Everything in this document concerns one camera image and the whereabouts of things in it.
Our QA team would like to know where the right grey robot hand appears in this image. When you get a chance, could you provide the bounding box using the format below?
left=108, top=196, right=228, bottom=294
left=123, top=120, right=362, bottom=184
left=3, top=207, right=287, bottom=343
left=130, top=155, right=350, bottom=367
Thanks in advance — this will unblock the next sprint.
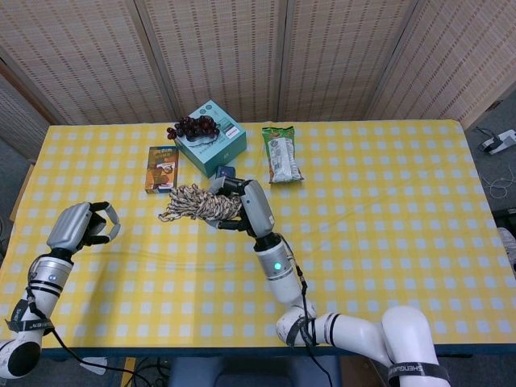
left=213, top=177, right=277, bottom=239

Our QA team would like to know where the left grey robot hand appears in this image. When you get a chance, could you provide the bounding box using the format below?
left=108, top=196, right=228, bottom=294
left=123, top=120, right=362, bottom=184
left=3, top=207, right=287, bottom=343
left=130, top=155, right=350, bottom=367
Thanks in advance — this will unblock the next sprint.
left=46, top=200, right=122, bottom=253

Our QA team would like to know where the beige speckled braided rope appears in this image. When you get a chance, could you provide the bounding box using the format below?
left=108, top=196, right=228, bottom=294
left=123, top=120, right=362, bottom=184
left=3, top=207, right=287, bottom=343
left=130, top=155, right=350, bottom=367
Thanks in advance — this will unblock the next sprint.
left=156, top=183, right=243, bottom=223

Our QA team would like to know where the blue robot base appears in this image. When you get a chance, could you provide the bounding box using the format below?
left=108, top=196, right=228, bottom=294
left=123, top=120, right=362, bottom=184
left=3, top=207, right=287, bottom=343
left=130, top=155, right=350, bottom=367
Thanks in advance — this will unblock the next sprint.
left=167, top=356, right=342, bottom=387

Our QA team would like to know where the green snack bag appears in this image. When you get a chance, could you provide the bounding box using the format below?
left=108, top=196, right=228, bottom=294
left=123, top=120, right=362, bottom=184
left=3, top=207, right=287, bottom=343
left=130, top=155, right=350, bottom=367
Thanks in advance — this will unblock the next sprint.
left=261, top=125, right=305, bottom=185

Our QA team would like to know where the teal cardboard box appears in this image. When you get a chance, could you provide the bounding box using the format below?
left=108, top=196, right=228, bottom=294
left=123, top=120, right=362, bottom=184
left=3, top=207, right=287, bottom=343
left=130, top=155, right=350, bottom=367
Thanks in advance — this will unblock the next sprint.
left=175, top=99, right=248, bottom=179

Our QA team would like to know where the dark red grape bunch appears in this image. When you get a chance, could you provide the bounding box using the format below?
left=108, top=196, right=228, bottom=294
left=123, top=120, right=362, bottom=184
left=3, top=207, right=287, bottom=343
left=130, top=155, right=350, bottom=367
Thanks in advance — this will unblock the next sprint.
left=166, top=115, right=221, bottom=141

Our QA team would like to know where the orange brown flat box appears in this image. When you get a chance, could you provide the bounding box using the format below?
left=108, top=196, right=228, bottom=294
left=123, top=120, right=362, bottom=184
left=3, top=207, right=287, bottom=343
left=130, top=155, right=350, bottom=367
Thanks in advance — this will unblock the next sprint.
left=144, top=145, right=180, bottom=196

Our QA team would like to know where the yellow white checked tablecloth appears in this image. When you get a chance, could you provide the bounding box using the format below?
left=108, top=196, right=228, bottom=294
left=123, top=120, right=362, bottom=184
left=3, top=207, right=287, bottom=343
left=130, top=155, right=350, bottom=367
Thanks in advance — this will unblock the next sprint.
left=0, top=119, right=516, bottom=352

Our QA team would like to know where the white crumpled paper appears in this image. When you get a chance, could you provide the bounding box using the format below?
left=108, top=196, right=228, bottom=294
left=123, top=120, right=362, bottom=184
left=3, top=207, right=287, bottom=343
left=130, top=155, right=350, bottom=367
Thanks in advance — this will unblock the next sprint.
left=79, top=356, right=108, bottom=374

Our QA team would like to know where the woven bamboo folding screen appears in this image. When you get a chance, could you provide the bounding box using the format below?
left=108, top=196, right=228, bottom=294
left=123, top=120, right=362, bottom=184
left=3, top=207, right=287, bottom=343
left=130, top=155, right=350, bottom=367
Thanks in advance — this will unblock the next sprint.
left=0, top=0, right=516, bottom=130

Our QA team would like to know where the white power strip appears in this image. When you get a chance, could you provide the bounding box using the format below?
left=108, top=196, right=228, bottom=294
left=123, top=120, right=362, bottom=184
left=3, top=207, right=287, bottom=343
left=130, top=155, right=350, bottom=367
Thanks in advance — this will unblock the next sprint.
left=477, top=127, right=516, bottom=156

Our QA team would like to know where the white grey shoe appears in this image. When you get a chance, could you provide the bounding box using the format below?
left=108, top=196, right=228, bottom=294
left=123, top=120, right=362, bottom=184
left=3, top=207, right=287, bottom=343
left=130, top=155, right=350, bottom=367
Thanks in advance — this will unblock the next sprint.
left=496, top=227, right=516, bottom=275

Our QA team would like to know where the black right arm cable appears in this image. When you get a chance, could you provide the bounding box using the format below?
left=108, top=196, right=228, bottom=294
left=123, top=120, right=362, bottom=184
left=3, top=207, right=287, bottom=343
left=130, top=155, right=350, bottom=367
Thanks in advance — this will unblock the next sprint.
left=281, top=237, right=335, bottom=387

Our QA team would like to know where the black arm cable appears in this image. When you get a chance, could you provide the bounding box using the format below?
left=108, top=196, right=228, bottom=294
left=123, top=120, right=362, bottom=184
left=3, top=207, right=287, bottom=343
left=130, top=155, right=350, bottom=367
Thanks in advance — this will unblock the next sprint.
left=23, top=281, right=170, bottom=384
left=281, top=237, right=335, bottom=387

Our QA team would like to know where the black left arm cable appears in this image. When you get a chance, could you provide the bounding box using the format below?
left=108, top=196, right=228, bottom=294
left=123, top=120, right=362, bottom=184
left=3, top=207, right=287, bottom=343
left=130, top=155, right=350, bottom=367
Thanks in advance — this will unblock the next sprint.
left=23, top=281, right=170, bottom=384

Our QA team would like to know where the thin white cable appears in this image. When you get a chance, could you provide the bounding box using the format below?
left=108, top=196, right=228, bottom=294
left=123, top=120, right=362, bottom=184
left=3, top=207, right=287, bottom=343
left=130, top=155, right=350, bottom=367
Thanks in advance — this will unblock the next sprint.
left=485, top=160, right=516, bottom=198

